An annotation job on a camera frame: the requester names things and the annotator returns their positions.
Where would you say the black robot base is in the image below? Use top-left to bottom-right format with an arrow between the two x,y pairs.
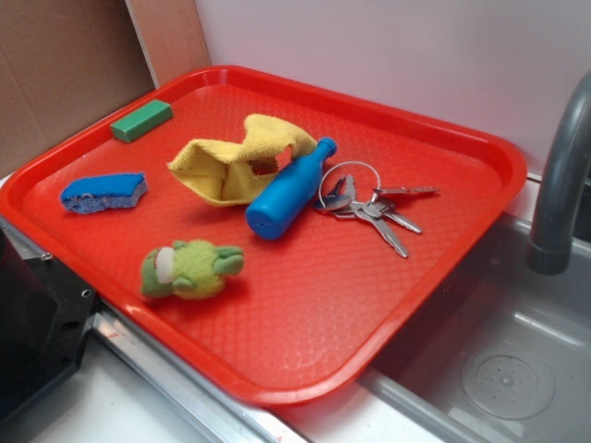
1,233 -> 99,424

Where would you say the yellow torn cloth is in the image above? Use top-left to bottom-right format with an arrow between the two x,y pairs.
168,114 -> 318,207

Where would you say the red plastic tray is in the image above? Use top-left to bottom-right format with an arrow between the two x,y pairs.
1,66 -> 526,406

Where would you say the long silver key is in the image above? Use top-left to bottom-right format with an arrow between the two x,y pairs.
355,205 -> 409,258

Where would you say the green plush animal toy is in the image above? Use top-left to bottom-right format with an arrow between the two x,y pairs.
140,240 -> 245,300

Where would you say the brown cardboard panel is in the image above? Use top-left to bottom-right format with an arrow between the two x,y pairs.
1,1 -> 211,176

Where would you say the grey plastic sink basin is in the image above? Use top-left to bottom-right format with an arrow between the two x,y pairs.
281,212 -> 591,443

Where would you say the silver key ring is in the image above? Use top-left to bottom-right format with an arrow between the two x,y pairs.
314,161 -> 382,210

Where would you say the blue sponge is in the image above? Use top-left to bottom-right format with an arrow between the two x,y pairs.
60,173 -> 148,214

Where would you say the green rectangular block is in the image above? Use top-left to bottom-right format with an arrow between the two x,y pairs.
110,100 -> 174,143

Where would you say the silver key pointing right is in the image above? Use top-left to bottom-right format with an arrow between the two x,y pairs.
373,186 -> 440,196

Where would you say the silver key round head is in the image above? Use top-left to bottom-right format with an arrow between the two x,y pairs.
313,176 -> 353,212

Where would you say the blue plastic toy bottle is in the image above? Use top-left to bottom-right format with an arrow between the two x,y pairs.
245,138 -> 337,240

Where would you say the grey sink faucet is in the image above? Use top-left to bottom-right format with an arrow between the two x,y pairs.
526,74 -> 590,275

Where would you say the silver key lower middle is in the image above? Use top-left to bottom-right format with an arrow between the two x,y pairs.
368,199 -> 422,233

